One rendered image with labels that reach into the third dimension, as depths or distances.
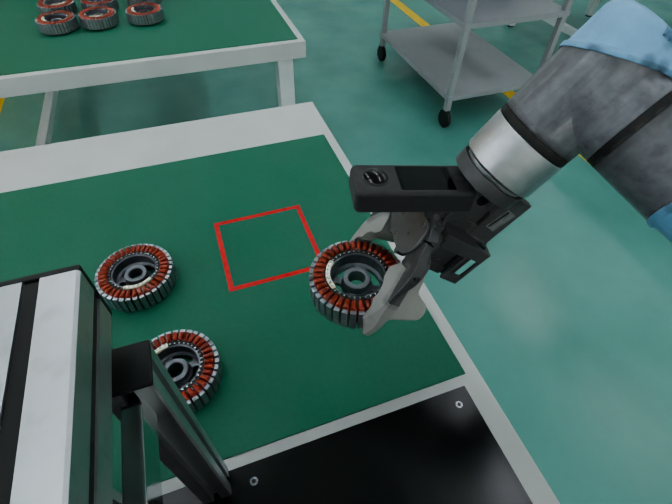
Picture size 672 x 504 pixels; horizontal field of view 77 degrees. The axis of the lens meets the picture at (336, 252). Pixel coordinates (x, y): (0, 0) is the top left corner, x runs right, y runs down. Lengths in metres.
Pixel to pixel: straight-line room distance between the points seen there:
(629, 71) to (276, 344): 0.49
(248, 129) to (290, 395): 0.64
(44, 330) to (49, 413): 0.04
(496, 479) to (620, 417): 1.11
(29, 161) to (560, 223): 1.90
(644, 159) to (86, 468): 0.38
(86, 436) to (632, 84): 0.39
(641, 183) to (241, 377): 0.49
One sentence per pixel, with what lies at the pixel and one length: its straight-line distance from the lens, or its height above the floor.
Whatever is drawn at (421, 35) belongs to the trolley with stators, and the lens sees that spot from 3.12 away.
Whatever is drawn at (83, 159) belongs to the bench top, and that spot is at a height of 0.75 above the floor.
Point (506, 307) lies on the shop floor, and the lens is 1.69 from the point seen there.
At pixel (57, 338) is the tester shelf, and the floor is 1.11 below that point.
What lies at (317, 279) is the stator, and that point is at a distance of 0.48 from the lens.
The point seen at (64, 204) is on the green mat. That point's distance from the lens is 0.93.
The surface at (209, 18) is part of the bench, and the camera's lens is 1.64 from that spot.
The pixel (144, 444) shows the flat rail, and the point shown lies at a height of 1.04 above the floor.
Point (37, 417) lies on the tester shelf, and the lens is 0.22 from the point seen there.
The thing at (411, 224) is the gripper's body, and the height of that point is 0.99.
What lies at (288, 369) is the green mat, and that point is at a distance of 0.60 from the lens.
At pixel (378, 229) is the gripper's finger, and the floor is 0.94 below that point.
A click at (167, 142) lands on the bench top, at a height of 0.75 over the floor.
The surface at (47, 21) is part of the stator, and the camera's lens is 1.66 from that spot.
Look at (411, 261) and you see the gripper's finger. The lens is 0.42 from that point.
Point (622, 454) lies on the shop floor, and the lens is 1.59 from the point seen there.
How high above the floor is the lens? 1.29
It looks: 49 degrees down
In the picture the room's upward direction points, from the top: 2 degrees clockwise
